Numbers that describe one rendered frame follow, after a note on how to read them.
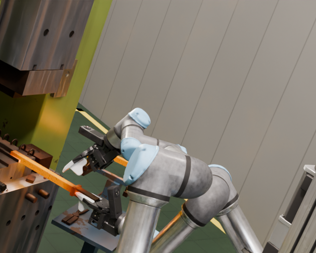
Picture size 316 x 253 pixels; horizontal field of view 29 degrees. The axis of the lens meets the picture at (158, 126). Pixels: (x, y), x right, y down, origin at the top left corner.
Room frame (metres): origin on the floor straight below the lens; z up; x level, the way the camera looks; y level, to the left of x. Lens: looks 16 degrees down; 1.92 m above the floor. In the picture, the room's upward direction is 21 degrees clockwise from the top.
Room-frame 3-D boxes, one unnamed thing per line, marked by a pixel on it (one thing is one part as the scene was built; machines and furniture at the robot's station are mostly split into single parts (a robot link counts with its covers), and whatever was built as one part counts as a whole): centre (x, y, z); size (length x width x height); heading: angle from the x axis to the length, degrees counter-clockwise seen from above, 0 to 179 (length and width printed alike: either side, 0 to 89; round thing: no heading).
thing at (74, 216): (2.65, 0.16, 0.68); 0.60 x 0.04 x 0.01; 167
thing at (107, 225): (1.95, 0.05, 0.98); 0.12 x 0.08 x 0.09; 67
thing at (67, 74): (2.42, 0.44, 1.27); 0.09 x 0.02 x 0.17; 157
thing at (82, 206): (1.97, 0.15, 0.98); 0.09 x 0.03 x 0.06; 70
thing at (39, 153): (2.27, 0.43, 0.95); 0.12 x 0.09 x 0.07; 67
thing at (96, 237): (2.51, 0.09, 0.67); 0.40 x 0.30 x 0.02; 166
